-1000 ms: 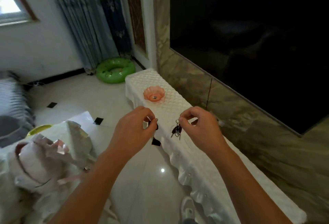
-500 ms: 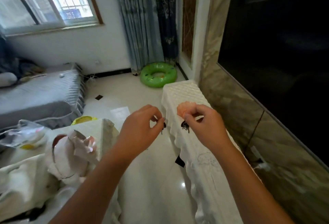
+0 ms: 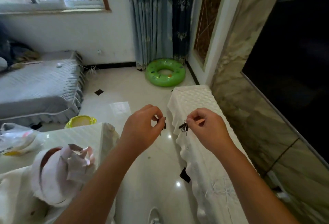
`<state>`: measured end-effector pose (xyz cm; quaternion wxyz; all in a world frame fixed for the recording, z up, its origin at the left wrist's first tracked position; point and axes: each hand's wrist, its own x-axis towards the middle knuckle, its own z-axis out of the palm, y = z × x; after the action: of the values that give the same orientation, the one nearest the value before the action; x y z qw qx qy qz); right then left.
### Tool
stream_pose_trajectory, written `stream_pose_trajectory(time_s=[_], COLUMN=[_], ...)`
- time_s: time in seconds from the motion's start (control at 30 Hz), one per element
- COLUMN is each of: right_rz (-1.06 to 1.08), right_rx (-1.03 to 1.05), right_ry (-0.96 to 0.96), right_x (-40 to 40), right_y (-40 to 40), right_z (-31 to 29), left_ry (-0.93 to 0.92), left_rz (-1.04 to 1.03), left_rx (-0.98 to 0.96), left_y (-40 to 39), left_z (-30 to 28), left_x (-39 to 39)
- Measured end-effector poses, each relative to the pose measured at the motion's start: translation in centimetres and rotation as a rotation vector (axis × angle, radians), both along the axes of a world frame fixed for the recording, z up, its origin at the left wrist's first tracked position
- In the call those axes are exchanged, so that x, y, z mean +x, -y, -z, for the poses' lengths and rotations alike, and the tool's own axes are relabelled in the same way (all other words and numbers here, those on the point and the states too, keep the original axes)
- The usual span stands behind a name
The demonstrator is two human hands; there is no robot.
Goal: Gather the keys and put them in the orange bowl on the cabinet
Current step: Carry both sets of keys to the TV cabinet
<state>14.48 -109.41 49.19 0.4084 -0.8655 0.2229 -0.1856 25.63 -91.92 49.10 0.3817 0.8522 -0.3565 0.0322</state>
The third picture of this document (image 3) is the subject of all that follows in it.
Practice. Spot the black television screen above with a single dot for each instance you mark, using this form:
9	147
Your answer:
295	59

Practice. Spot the person's left hand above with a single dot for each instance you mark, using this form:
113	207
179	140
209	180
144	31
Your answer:
140	131

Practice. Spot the dark key bunch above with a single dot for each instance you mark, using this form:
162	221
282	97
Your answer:
184	127

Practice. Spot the brown patterned wall panel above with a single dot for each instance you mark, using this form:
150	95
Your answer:
208	15

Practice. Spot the person's left thumb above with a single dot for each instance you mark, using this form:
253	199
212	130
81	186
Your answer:
154	124

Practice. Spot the white plastic bag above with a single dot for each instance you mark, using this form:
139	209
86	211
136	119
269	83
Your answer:
15	137

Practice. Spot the person's right thumb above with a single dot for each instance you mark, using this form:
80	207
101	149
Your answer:
194	129

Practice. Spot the grey quilted bed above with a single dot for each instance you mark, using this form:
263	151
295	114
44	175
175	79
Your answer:
38	90

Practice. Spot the pile of clothes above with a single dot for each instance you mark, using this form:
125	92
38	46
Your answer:
14	51

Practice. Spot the person's left forearm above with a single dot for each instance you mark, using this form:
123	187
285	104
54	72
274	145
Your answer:
100	182

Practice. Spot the white table cloth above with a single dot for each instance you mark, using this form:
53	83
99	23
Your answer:
51	180

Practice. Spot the white lace table cover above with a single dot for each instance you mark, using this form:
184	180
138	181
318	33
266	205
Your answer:
200	128

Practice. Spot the white crumpled cloth bundle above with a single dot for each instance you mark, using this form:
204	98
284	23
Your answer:
63	175

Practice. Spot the blue patterned curtain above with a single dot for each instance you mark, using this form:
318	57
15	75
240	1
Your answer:
162	18

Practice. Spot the person's right hand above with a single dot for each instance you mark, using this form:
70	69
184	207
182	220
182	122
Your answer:
209	133

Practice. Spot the yellow plastic basin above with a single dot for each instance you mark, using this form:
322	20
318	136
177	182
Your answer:
80	121

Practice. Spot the white shoe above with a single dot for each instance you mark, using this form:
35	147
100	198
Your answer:
154	216

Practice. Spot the person's right forearm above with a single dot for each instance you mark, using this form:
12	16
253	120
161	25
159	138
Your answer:
253	187

